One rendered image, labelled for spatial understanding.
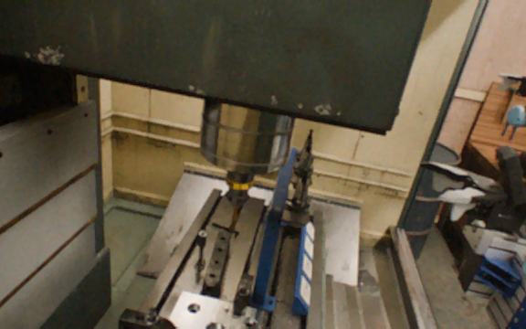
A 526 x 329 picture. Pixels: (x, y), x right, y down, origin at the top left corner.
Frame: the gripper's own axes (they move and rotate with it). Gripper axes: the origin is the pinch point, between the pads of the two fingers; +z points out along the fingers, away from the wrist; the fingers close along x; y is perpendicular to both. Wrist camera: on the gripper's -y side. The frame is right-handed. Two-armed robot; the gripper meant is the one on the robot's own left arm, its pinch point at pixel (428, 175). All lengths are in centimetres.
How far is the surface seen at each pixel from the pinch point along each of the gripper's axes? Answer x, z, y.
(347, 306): 38, -4, 72
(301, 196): 16.1, 22.6, 19.1
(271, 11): -22.8, 32.6, -25.3
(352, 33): -22.8, 22.9, -24.5
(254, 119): -18.1, 33.4, -10.3
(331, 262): 61, 2, 72
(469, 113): 251, -110, 36
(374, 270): 72, -20, 79
